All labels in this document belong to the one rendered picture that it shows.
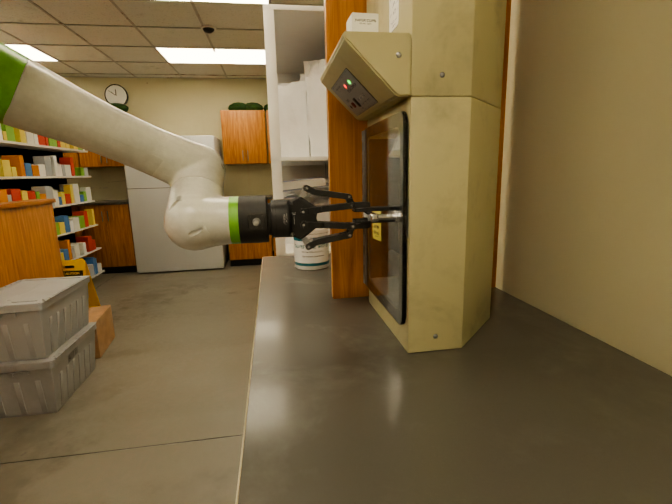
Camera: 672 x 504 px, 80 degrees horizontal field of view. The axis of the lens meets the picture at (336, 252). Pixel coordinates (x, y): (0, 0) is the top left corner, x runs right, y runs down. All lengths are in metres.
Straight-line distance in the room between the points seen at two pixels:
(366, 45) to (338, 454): 0.61
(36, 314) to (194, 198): 1.95
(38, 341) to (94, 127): 2.02
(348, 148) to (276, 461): 0.77
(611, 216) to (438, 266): 0.38
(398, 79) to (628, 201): 0.50
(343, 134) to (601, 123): 0.57
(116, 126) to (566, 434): 0.84
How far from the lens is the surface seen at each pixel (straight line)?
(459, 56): 0.78
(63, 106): 0.80
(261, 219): 0.75
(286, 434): 0.60
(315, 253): 1.44
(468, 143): 0.77
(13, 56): 0.82
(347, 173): 1.08
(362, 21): 0.84
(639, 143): 0.95
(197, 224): 0.76
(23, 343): 2.75
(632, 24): 1.01
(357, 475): 0.53
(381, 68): 0.73
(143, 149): 0.82
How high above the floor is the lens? 1.29
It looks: 11 degrees down
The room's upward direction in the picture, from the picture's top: 1 degrees counter-clockwise
